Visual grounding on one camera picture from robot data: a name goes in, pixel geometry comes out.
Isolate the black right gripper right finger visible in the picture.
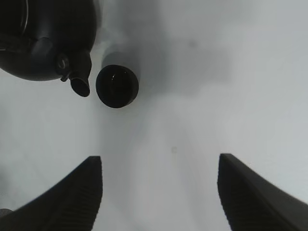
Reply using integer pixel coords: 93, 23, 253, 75
217, 154, 308, 231

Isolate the small black teacup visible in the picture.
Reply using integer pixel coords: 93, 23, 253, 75
96, 65, 139, 109

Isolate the black round tea kettle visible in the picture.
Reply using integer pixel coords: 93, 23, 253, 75
0, 0, 97, 97

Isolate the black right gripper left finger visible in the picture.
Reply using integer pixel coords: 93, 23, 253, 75
0, 156, 103, 231

